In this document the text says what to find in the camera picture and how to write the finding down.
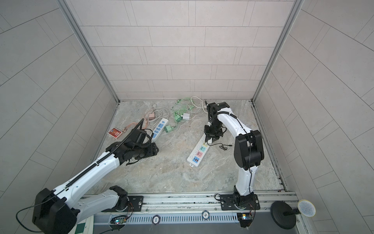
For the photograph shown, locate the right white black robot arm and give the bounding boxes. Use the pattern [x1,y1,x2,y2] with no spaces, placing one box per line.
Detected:
[204,102,265,210]

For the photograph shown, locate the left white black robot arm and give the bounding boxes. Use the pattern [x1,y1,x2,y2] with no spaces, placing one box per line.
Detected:
[32,120,159,234]

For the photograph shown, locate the green charger block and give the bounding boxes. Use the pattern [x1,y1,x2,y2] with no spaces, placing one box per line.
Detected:
[164,125,174,133]

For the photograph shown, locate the left circuit board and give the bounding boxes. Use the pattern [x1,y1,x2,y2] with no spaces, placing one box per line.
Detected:
[110,215,128,225]

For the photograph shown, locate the right circuit board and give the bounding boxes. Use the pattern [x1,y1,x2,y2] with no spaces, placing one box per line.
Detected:
[237,213,254,228]

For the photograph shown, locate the white power strip cord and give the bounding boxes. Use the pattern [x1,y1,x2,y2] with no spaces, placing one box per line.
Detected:
[190,96,208,113]

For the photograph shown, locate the long colourful socket power strip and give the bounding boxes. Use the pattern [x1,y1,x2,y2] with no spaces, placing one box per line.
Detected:
[187,134,210,167]

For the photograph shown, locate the aluminium rail frame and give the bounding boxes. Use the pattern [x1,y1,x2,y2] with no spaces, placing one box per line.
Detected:
[81,191,298,226]

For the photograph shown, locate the green white checkerboard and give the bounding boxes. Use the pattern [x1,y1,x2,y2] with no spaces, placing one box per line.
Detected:
[69,222,94,234]

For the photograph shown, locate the black round stand base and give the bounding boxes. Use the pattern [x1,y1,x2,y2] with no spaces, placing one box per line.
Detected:
[270,201,301,230]

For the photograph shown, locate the small blue socket power strip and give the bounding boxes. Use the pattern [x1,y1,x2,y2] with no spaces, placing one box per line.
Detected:
[152,118,169,142]

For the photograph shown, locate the white round mesh disc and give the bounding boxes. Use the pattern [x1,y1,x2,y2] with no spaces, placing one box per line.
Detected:
[297,199,317,217]

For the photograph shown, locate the small white charger cube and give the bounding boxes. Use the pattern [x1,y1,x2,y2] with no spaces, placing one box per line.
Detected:
[182,113,190,120]

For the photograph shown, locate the circuit board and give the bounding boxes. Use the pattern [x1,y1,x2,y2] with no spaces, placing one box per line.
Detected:
[237,213,254,228]
[110,215,128,225]

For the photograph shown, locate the white charger with black cable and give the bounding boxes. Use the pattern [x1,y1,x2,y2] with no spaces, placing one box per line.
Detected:
[206,141,233,151]

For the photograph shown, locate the red card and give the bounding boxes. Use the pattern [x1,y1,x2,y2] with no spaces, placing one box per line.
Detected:
[108,127,123,139]

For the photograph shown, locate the green cable bundle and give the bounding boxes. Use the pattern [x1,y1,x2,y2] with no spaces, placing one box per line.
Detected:
[172,97,195,123]

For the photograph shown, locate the pink charger with cable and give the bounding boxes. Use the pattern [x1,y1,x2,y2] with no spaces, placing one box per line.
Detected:
[122,104,157,132]

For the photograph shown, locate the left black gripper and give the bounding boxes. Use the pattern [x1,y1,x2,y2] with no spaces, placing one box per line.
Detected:
[134,141,163,160]

